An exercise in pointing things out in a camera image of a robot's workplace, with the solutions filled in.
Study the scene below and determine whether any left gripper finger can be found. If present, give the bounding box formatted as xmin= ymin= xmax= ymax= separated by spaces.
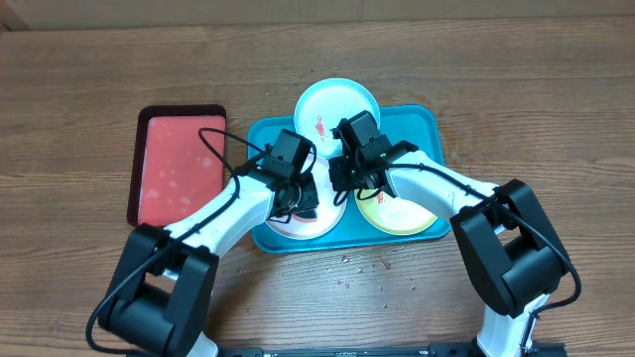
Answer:
xmin=277 ymin=202 xmax=305 ymax=217
xmin=300 ymin=174 xmax=319 ymax=209

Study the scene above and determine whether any dark green sponge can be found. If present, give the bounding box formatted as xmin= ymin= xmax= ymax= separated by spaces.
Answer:
xmin=292 ymin=208 xmax=318 ymax=222

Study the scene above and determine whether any white plate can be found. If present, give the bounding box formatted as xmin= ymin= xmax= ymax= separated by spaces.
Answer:
xmin=266 ymin=157 xmax=346 ymax=240

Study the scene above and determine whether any yellow-green plate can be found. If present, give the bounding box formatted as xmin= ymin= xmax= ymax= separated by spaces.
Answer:
xmin=354 ymin=189 xmax=438 ymax=235

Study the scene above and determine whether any light blue plate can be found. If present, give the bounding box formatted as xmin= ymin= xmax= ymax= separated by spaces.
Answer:
xmin=294 ymin=78 xmax=381 ymax=159

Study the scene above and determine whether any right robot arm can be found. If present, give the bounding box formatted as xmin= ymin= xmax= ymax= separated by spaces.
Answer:
xmin=329 ymin=142 xmax=581 ymax=356

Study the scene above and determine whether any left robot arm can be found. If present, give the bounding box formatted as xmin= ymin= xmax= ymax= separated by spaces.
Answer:
xmin=85 ymin=169 xmax=318 ymax=356

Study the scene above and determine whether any teal plastic serving tray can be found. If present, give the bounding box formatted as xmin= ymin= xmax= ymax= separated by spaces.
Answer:
xmin=251 ymin=104 xmax=450 ymax=254

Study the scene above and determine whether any dark red tray with water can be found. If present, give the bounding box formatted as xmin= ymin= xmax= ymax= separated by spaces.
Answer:
xmin=127 ymin=104 xmax=226 ymax=226

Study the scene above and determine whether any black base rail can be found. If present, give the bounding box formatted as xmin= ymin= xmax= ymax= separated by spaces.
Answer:
xmin=126 ymin=341 xmax=569 ymax=357

